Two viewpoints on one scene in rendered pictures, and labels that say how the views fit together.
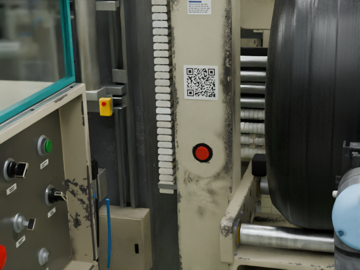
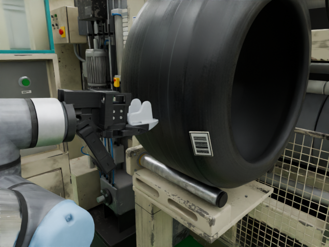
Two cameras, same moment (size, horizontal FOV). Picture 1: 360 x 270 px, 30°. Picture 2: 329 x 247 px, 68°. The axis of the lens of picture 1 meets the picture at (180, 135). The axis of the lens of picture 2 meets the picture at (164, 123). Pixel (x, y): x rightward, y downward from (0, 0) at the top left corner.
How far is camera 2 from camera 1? 0.95 m
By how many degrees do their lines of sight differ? 30
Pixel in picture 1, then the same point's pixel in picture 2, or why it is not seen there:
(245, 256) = (139, 173)
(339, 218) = not seen: outside the picture
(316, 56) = (138, 32)
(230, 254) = (129, 169)
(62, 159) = (50, 94)
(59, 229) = not seen: hidden behind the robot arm
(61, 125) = (50, 76)
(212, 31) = not seen: hidden behind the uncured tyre
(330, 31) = (151, 13)
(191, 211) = (136, 143)
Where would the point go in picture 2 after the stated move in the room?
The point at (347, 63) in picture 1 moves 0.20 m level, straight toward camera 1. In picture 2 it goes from (151, 36) to (58, 31)
